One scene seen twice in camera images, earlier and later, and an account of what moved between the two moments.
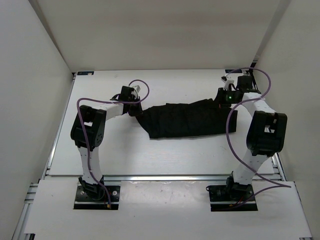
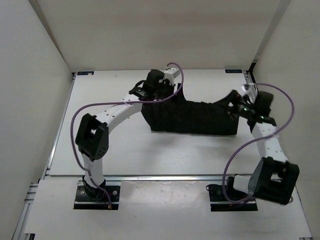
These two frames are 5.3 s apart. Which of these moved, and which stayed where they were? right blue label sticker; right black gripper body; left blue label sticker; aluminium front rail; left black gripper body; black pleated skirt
Moved: black pleated skirt; left black gripper body; right black gripper body
Stayed: left blue label sticker; right blue label sticker; aluminium front rail
